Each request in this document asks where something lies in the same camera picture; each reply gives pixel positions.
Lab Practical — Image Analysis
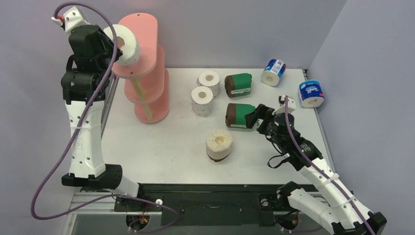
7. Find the cream brown paper roll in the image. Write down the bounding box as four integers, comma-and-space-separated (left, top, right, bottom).
206, 130, 233, 162

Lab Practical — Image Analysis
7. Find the white dotted toilet roll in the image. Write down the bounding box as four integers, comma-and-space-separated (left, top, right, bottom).
191, 86, 213, 117
113, 24, 140, 66
196, 70, 220, 97

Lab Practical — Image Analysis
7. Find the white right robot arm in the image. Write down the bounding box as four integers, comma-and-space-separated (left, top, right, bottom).
244, 104, 387, 235

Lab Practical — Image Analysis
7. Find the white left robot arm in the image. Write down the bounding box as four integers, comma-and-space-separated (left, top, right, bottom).
61, 24, 146, 211

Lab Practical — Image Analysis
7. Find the pink three-tier wooden shelf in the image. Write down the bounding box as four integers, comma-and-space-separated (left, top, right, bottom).
112, 13, 169, 123

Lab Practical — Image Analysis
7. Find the green brown wrapped roll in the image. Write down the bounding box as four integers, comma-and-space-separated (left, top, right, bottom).
225, 103, 255, 128
225, 73, 252, 98

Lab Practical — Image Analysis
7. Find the blue Tempo packaged roll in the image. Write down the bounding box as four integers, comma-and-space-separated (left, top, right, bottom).
298, 80, 324, 108

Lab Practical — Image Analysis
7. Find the blue white packaged roll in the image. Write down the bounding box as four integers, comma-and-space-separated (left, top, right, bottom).
261, 59, 287, 87

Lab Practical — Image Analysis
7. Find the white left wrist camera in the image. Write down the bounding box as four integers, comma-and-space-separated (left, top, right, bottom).
51, 6, 90, 35

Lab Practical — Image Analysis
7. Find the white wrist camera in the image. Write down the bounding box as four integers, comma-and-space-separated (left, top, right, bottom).
51, 6, 90, 35
273, 95, 296, 115

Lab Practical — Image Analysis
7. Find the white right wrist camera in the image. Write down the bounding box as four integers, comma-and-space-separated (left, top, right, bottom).
273, 95, 296, 115

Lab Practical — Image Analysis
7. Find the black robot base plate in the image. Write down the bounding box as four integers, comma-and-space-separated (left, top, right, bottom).
112, 184, 299, 229

